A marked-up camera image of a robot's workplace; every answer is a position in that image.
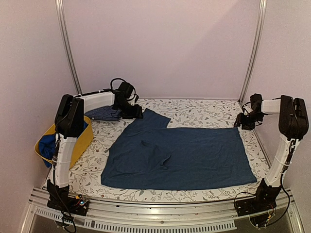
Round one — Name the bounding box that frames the front aluminium rail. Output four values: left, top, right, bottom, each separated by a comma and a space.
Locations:
21, 188, 304, 233

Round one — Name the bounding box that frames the royal blue garment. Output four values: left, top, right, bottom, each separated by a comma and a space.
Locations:
38, 121, 89, 168

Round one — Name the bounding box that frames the teal blue t-shirt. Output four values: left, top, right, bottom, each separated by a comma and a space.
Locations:
101, 109, 257, 191

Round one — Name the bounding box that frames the left aluminium frame post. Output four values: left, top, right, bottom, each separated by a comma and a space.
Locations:
55, 0, 82, 94

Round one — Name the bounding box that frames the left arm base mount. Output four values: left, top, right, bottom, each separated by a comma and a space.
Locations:
47, 180, 89, 216

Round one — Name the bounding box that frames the aluminium frame post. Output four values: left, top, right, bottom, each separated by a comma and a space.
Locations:
55, 0, 82, 94
239, 0, 267, 103

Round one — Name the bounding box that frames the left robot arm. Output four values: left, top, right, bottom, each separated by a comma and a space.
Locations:
47, 79, 142, 211

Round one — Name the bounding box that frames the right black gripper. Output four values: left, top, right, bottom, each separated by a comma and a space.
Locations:
234, 111, 263, 131

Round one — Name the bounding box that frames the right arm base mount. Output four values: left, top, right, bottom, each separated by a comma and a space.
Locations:
234, 179, 281, 228

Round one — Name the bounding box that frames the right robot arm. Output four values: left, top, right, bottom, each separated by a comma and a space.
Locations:
234, 94, 309, 212

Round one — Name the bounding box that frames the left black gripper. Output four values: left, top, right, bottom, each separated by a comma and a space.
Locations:
116, 100, 143, 119

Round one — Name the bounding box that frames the right aluminium frame post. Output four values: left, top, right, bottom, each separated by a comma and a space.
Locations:
239, 0, 267, 103

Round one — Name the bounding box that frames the folded blue checkered shirt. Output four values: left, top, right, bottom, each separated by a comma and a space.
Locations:
85, 106, 121, 121

